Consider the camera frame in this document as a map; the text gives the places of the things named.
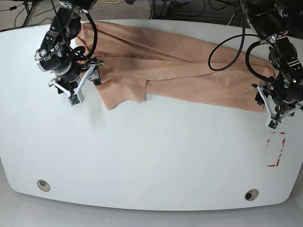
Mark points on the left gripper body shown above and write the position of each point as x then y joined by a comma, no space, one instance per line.
284,108

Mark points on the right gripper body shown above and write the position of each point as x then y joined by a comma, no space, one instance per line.
68,75

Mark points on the peach t-shirt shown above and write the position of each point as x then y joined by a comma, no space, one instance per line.
138,61

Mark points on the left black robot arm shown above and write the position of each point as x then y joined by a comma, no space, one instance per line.
282,95

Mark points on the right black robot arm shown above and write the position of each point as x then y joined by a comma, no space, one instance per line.
65,26

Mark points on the red tape rectangle marking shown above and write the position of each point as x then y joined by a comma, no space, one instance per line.
274,148

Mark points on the black tripod stand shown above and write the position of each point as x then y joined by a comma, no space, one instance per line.
24,6

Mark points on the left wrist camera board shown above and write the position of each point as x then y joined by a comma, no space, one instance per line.
273,124

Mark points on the right table cable grommet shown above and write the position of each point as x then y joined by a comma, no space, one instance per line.
251,195

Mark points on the table cable grommet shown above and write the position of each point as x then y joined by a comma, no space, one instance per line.
251,195
43,185

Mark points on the left table cable grommet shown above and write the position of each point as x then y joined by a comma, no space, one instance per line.
43,185

